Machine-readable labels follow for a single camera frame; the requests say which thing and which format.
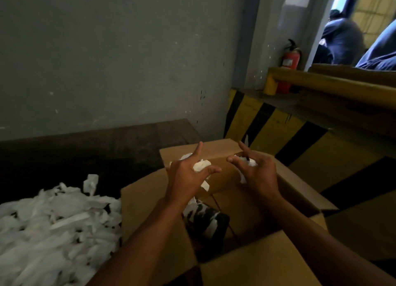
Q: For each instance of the yellow metal guard rail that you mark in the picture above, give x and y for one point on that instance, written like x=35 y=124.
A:
x=334 y=86

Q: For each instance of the brown cardboard box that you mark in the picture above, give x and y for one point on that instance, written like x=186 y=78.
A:
x=266 y=258

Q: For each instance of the red fire extinguisher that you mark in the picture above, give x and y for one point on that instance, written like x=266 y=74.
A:
x=290 y=59

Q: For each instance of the black and white patterned bundle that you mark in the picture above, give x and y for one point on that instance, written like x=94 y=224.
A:
x=207 y=224

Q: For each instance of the person's left thumb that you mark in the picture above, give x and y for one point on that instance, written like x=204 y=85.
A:
x=212 y=170

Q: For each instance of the yellow and black striped curb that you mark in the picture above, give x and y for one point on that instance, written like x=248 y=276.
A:
x=328 y=159

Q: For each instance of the person's left hand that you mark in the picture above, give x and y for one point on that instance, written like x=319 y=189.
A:
x=182 y=179

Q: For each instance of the person's right hand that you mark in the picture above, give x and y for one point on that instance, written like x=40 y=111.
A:
x=261 y=177

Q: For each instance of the person's right thumb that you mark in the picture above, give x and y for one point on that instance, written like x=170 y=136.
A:
x=235 y=160

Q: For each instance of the person's left forearm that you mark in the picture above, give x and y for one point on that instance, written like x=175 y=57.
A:
x=139 y=245

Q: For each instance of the person's right forearm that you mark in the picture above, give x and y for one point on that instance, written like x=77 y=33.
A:
x=321 y=248

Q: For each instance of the white paper scrap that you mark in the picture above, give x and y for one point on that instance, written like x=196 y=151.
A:
x=250 y=162
x=201 y=165

